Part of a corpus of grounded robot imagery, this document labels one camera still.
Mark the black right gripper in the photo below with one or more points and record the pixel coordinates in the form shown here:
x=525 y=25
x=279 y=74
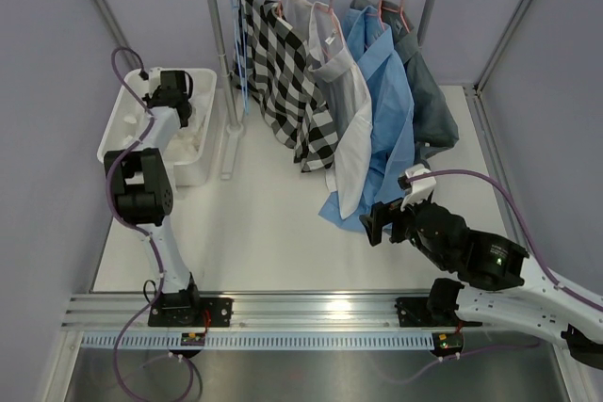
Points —
x=382 y=214

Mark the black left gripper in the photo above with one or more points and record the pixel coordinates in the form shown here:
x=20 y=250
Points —
x=148 y=97

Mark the black white checkered shirt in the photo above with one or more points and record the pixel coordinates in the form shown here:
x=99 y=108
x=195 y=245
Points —
x=290 y=101

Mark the blue wire hanger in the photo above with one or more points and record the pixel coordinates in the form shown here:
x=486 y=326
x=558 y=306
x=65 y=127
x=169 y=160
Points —
x=241 y=48

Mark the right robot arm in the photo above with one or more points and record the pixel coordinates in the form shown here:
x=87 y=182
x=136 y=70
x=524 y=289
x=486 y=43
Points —
x=490 y=280

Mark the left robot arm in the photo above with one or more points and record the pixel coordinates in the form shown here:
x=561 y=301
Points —
x=140 y=196

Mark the blue shirt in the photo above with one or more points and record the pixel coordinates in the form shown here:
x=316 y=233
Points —
x=392 y=138

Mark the dark grey shirt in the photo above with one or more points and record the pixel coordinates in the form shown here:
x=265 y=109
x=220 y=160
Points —
x=434 y=128

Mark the light grey white shirt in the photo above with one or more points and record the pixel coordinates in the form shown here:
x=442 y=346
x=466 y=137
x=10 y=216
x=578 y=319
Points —
x=345 y=90

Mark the white plastic basket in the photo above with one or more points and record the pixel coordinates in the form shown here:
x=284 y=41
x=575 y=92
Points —
x=191 y=175

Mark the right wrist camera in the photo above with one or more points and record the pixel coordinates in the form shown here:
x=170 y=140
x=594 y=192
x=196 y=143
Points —
x=417 y=184

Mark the aluminium mounting rail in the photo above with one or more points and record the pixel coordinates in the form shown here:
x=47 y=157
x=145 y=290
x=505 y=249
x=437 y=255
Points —
x=329 y=312

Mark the left aluminium frame post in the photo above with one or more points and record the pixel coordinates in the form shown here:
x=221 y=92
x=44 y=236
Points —
x=103 y=6

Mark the aluminium frame post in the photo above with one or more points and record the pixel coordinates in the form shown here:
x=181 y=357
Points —
x=517 y=18
x=103 y=6

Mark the light blue slotted cable duct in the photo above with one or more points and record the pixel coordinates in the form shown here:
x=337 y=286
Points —
x=252 y=341

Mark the right aluminium frame post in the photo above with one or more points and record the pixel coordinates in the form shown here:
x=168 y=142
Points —
x=517 y=18

